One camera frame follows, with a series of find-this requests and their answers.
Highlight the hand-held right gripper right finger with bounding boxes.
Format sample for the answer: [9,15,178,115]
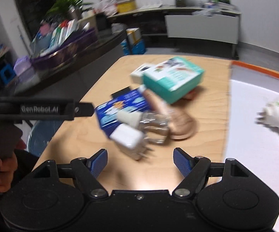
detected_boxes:
[173,147,248,198]

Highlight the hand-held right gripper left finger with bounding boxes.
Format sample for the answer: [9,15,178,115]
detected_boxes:
[32,148,109,199]

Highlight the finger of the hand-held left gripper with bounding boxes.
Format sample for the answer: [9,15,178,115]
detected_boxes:
[74,102,95,118]

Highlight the blue tin box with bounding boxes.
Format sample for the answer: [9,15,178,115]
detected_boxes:
[95,89,152,137]

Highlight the white charger plug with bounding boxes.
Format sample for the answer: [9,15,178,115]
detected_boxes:
[110,123,154,160]

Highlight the white plug-in repellent with bottle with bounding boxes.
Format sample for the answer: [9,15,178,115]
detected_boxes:
[118,110,171,146]
[255,96,279,153]

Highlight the white tray with orange rim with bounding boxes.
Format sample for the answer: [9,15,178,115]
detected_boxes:
[223,60,279,232]

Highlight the teal white bandage box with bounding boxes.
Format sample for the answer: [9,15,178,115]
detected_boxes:
[142,57,205,104]

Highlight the person's left hand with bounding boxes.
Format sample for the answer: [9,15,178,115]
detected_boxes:
[0,147,18,192]

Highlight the blue cube stool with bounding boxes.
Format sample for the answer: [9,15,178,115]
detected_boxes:
[0,64,16,85]

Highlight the light purple container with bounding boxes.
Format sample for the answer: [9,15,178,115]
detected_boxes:
[13,56,33,77]

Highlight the dark glass side table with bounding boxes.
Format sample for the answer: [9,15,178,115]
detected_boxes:
[14,31,128,95]

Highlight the small white black box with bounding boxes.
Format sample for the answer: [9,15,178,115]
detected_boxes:
[130,63,155,84]

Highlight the beige tube with white cap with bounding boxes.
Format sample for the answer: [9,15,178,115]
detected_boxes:
[138,85,198,141]

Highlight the purple basket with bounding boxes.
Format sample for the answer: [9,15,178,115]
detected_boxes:
[30,28,99,68]

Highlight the red playing card box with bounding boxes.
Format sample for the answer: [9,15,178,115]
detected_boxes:
[181,89,204,101]

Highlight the blue plastic bag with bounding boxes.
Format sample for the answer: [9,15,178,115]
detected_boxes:
[121,39,146,56]

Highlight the white yellow cardboard box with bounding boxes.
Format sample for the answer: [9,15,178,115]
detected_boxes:
[126,28,141,45]

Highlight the potted plant in metal pot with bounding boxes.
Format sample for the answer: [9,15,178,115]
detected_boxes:
[45,0,92,22]

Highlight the white plastic bag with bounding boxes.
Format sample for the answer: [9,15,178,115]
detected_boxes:
[95,0,118,17]

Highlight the white router with antennas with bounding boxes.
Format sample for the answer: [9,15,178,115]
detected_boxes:
[139,0,163,8]

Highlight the white television cabinet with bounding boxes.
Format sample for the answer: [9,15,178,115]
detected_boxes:
[108,4,241,60]

